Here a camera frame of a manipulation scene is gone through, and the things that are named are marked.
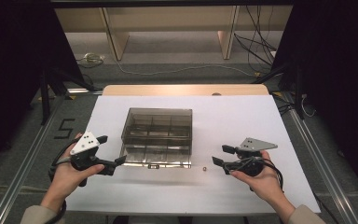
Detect short white cable loop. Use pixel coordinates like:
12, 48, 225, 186
300, 93, 317, 119

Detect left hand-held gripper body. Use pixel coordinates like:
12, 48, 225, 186
69, 131, 107, 173

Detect wooden desk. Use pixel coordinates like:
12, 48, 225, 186
54, 5, 293, 62

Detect light wooden table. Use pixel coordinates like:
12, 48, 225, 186
102, 84, 269, 96

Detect long white floor cable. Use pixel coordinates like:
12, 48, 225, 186
114, 58, 259, 77

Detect smoky transparent compartment box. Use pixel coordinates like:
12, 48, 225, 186
119, 107, 194, 170

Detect black metal stand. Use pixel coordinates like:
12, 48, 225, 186
38, 66, 96, 126
254, 57, 306, 120

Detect person's right hand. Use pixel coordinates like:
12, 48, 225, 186
229, 150, 286, 209

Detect coiled pale cable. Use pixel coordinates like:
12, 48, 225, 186
76, 52, 106, 69

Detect black curtain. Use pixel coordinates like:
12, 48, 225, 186
271, 0, 358, 195
0, 0, 86, 176

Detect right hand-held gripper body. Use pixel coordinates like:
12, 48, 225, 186
233, 137, 279, 177

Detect hanging black cables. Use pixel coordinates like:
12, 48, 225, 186
233, 5, 278, 75

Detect person's left hand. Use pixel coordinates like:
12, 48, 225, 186
40, 133, 105, 213

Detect aluminium floor rail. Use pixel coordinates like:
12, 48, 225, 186
0, 88, 103, 224
287, 106, 358, 224

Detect white board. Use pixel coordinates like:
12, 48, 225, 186
64, 94, 321, 217

